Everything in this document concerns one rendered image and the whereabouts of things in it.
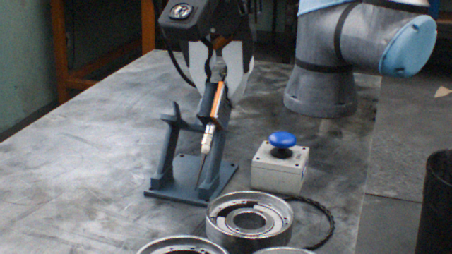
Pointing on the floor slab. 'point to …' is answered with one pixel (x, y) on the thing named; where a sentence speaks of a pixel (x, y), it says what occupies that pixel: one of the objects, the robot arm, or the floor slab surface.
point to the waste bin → (436, 205)
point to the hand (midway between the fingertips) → (218, 98)
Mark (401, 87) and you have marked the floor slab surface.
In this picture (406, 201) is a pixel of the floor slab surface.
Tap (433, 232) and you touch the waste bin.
